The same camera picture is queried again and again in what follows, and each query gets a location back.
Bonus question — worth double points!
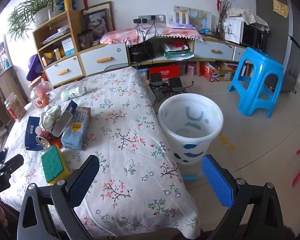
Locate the pale patterned cover cloth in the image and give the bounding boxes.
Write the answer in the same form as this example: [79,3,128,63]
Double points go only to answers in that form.
[226,7,269,27]

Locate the red soda can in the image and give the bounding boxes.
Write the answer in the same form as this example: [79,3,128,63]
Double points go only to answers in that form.
[36,130,53,147]

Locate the dark blue box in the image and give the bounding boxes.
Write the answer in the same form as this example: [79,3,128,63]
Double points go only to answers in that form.
[24,116,44,152]

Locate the purple plastic object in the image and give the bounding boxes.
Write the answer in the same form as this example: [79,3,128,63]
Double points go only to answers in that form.
[26,54,44,82]

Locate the framed cat picture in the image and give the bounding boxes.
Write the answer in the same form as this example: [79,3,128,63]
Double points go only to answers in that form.
[80,8,110,40]

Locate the pink floral cloth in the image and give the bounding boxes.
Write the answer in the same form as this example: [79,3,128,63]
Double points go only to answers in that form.
[100,26,204,47]

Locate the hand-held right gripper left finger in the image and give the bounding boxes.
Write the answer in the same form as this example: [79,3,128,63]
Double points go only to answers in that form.
[17,154,100,240]

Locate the dark patterned box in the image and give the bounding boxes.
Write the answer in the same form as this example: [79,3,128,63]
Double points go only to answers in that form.
[79,31,94,50]

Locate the white bottle with green label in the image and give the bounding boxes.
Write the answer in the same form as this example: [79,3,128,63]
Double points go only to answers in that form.
[60,86,87,101]

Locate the light blue cylinder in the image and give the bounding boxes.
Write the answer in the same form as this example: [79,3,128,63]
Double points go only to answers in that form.
[182,174,203,183]

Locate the wall socket strip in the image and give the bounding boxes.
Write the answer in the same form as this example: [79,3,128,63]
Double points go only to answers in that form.
[134,15,165,24]

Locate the white squeeze tube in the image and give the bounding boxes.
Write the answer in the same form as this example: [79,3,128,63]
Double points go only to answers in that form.
[51,111,73,137]

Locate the wooden shelf unit with drawers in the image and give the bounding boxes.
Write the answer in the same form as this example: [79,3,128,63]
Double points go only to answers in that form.
[32,9,130,87]

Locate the light blue tissue pack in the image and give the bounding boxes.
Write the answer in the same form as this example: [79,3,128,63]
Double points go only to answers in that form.
[61,107,92,150]

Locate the vase with twigs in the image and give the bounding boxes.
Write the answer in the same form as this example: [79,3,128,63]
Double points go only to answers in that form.
[216,0,234,39]

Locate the green and yellow sponge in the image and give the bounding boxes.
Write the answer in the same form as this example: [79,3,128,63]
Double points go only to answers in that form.
[41,145,71,185]

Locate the red boxes under cabinet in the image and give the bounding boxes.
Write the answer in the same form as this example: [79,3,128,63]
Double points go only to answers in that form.
[202,61,235,82]

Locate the white router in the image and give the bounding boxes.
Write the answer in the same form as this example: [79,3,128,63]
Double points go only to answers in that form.
[166,7,190,28]

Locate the glass jar with wooden lid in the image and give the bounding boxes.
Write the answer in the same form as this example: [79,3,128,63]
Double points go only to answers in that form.
[28,76,55,109]

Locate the white box with drawing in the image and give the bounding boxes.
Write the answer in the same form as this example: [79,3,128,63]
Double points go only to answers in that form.
[224,19,244,44]

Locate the potted spider plant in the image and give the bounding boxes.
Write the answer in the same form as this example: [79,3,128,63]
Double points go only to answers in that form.
[7,0,68,39]

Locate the black stepper pedal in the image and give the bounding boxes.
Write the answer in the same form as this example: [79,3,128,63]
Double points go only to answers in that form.
[168,77,184,92]
[150,73,164,87]

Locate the white and red bag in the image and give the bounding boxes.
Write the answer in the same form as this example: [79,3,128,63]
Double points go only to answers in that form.
[162,41,190,53]

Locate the white bin with blue prints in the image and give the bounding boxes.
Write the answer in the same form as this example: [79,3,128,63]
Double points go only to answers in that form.
[157,93,224,165]

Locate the clear snack container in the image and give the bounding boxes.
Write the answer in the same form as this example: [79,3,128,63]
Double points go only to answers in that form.
[4,93,27,122]

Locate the blue and white box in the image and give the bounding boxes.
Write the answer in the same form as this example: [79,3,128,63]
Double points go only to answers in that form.
[62,38,74,57]

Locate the dark blue packet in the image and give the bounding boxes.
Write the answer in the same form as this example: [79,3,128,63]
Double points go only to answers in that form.
[65,100,78,113]

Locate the blue plastic stool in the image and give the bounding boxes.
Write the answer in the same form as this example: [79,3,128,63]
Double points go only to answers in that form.
[227,47,284,118]

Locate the green bag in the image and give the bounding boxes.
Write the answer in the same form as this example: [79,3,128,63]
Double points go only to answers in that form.
[163,50,194,60]

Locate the red cardboard box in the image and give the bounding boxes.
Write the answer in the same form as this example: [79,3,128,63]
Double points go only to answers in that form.
[149,65,180,80]

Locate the stack of papers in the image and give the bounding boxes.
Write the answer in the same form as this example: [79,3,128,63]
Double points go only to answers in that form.
[41,26,70,44]

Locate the grey refrigerator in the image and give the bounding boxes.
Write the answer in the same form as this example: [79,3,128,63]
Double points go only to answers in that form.
[254,0,300,93]

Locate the floral tablecloth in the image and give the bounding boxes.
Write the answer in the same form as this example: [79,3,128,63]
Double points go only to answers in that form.
[0,66,199,239]

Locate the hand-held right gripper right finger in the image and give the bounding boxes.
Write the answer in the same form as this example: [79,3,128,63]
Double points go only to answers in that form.
[201,154,285,240]

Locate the map printed paper bag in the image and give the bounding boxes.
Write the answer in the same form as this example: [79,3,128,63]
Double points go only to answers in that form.
[174,6,212,33]

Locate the yellow note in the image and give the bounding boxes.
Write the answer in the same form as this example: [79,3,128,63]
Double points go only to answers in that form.
[273,0,289,18]

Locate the wooden picture frame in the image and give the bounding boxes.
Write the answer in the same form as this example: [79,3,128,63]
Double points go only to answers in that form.
[81,1,115,34]

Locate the pale paper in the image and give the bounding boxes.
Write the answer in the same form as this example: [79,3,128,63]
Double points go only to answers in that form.
[39,105,63,132]

